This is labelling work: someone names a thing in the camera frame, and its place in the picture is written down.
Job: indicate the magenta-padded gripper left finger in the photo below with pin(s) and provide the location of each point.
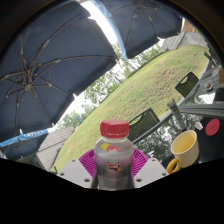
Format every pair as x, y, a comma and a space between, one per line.
75, 173

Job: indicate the grey squeeze tube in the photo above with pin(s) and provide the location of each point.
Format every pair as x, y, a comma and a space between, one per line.
176, 113

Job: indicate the small round ashtray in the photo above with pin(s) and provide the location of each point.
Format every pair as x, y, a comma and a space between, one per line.
208, 86

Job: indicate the grey wooden shed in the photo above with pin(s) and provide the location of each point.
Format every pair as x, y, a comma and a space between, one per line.
183, 40
53, 146

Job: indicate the flat round red coaster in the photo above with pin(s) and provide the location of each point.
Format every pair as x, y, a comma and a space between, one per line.
212, 127

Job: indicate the clear red-capped drink bottle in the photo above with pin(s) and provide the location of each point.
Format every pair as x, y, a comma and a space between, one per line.
114, 163

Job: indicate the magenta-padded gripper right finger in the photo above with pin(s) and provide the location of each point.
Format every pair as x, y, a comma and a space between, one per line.
151, 171

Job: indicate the dark mesh-back patio chair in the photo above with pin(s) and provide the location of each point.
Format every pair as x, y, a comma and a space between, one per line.
143, 125
187, 85

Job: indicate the large navy patio umbrella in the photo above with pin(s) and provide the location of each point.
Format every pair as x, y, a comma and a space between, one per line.
50, 76

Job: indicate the navy umbrella with blue band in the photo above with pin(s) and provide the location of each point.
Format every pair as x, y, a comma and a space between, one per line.
26, 136

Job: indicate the yellow ceramic mug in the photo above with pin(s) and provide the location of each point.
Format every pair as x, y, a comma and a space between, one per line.
185, 146

